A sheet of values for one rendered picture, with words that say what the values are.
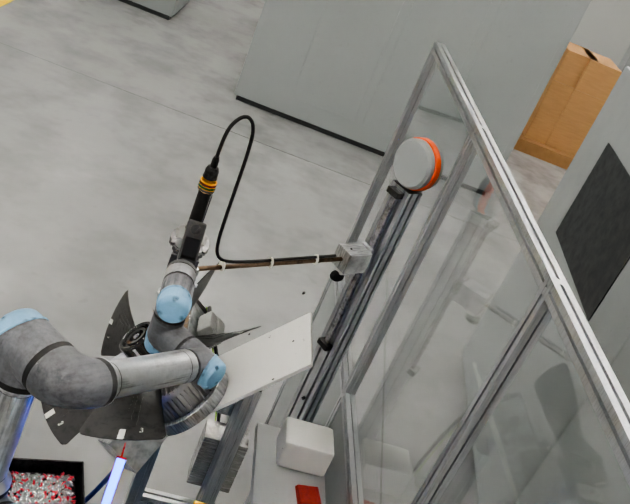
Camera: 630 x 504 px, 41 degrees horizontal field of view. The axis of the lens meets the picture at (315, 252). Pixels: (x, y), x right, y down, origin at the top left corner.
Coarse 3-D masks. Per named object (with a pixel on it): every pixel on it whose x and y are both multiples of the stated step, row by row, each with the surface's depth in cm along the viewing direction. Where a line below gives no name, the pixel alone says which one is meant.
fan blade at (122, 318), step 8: (120, 304) 269; (128, 304) 262; (120, 312) 266; (128, 312) 259; (120, 320) 263; (128, 320) 258; (112, 328) 268; (120, 328) 261; (128, 328) 256; (104, 336) 272; (112, 336) 267; (120, 336) 261; (104, 344) 270; (112, 344) 266; (104, 352) 269; (112, 352) 265; (120, 352) 261
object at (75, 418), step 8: (48, 408) 242; (56, 408) 241; (64, 408) 241; (56, 416) 240; (64, 416) 240; (72, 416) 239; (80, 416) 239; (88, 416) 239; (48, 424) 240; (64, 424) 239; (72, 424) 238; (80, 424) 238; (56, 432) 238; (64, 432) 237; (72, 432) 237; (64, 440) 236
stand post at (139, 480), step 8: (152, 456) 263; (144, 464) 265; (152, 464) 265; (144, 472) 268; (136, 480) 268; (144, 480) 268; (128, 488) 280; (136, 488) 270; (144, 488) 270; (128, 496) 272; (136, 496) 272
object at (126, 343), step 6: (138, 324) 244; (144, 324) 243; (132, 330) 244; (138, 330) 242; (144, 330) 240; (126, 336) 243; (132, 336) 242; (138, 336) 239; (144, 336) 236; (120, 342) 241; (126, 342) 241; (132, 342) 238; (138, 342) 235; (120, 348) 238; (126, 348) 236; (132, 348) 235; (138, 348) 235; (144, 348) 236; (126, 354) 237; (132, 354) 236; (144, 354) 236
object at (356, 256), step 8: (344, 248) 254; (352, 248) 256; (360, 248) 258; (368, 248) 259; (336, 256) 257; (344, 256) 254; (352, 256) 252; (360, 256) 254; (368, 256) 256; (336, 264) 257; (344, 264) 254; (352, 264) 254; (360, 264) 257; (344, 272) 254; (352, 272) 257; (360, 272) 259
